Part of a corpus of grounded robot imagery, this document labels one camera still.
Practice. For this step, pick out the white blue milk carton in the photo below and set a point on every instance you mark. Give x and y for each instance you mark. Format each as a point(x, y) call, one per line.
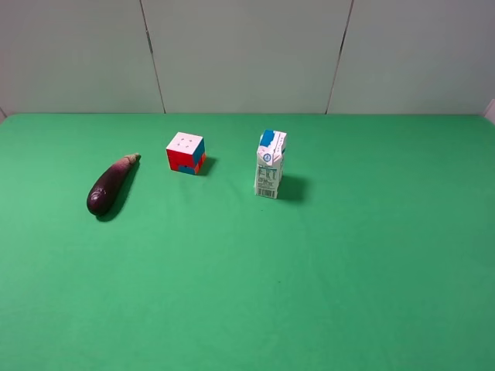
point(270, 157)

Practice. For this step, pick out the multicoloured puzzle cube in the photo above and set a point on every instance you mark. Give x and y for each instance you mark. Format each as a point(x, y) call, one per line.
point(186, 153)

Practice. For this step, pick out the purple eggplant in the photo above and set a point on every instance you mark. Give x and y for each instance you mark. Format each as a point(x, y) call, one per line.
point(105, 190)

